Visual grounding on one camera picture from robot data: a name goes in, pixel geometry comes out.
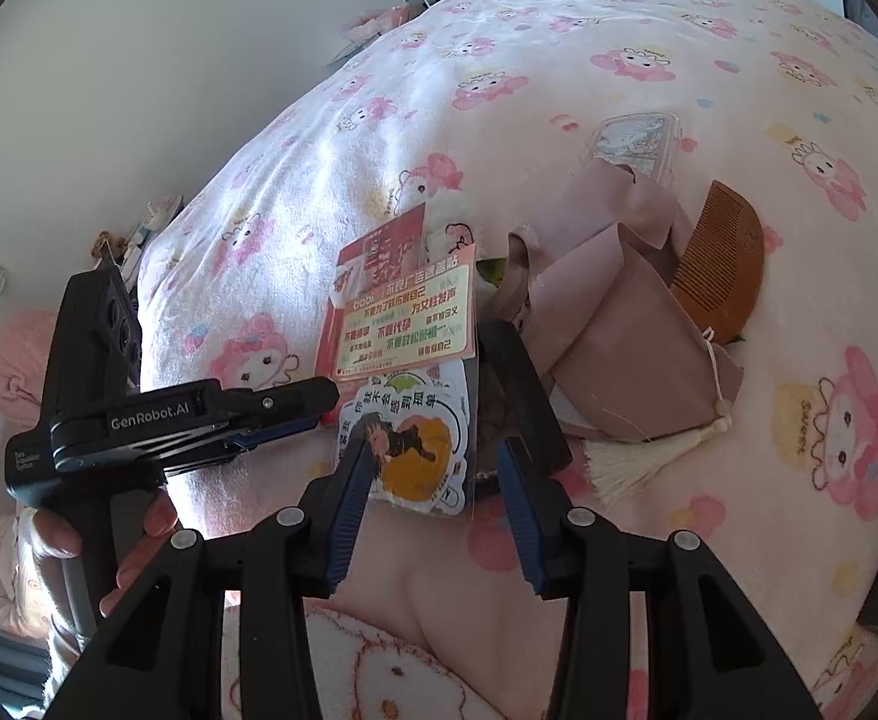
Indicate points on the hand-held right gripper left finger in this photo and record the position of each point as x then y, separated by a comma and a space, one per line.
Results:
349, 521

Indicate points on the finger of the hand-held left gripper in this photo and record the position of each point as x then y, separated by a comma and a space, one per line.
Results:
296, 395
274, 430

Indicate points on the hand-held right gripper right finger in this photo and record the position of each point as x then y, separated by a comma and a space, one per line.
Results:
521, 529

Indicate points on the cartoon girl sticker pack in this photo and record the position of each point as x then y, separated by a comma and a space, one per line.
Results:
416, 450

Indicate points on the red green sticker card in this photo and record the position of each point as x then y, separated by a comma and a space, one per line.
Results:
401, 307

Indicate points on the black frame display case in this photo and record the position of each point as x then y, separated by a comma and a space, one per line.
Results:
521, 390

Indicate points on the person's left forearm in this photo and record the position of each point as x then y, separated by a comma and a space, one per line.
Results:
15, 585

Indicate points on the person's left hand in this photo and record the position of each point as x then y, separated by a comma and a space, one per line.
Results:
150, 521

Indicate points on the pink plush pillow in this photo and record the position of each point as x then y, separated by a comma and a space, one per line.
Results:
19, 360

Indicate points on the cream tassel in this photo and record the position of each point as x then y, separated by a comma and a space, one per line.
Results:
626, 465

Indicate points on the cluttered side table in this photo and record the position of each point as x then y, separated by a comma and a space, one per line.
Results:
143, 229

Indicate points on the small green object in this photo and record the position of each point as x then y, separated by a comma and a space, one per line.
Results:
493, 274

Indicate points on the pink cloth pouch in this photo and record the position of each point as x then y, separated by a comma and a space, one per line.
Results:
619, 300

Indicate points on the wooden comb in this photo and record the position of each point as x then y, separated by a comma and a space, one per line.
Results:
724, 255

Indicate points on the clear cartoon case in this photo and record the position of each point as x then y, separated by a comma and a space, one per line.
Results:
634, 142

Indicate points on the pink cartoon printed blanket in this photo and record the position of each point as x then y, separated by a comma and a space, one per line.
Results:
709, 37

